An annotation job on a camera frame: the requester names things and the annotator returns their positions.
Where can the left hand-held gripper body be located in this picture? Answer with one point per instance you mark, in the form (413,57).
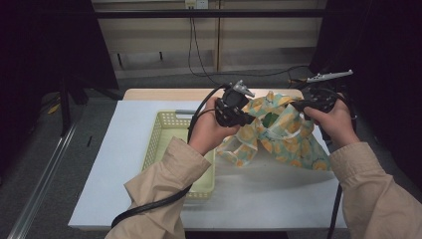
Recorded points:
(230,106)

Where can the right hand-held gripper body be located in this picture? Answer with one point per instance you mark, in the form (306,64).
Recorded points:
(320,98)

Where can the square green box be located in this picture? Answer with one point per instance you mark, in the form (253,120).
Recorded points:
(270,120)

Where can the fruit print cloth bag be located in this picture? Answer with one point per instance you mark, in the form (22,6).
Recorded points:
(285,142)

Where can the cream perforated plastic basket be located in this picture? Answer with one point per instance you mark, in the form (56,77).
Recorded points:
(162,132)

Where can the person's left hand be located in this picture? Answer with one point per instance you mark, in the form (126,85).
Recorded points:
(207,131)

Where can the person's right hand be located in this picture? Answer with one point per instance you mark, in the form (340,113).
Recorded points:
(338,127)

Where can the black horizontal bar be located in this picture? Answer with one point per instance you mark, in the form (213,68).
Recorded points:
(199,13)

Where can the white table mat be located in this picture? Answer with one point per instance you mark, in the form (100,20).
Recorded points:
(109,149)

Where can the white wall socket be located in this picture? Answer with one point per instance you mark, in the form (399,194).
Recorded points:
(196,4)

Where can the metal floor rail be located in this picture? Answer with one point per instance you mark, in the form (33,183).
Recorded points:
(43,186)

